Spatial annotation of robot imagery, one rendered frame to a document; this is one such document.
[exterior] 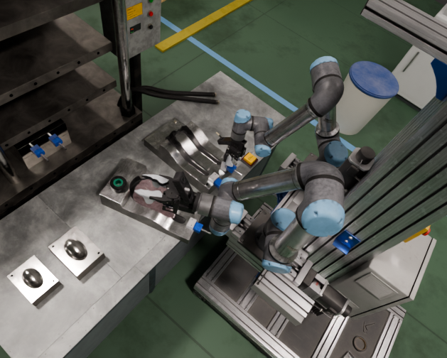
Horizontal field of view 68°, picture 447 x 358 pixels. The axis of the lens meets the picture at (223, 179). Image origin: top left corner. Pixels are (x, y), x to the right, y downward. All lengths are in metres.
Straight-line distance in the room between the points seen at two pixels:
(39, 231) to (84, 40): 0.97
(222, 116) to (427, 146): 1.46
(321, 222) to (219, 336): 1.64
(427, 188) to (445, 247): 2.46
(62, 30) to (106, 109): 0.53
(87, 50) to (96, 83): 0.25
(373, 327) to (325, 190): 1.79
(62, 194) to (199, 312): 1.23
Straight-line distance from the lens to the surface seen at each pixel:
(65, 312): 1.70
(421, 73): 4.39
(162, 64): 3.81
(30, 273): 1.74
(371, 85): 3.44
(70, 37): 1.95
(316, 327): 2.48
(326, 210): 0.96
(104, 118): 2.21
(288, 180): 1.11
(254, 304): 2.35
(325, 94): 1.40
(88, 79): 2.08
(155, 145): 1.97
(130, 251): 1.73
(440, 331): 3.27
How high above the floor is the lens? 2.43
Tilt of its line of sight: 56 degrees down
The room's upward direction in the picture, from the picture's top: 19 degrees clockwise
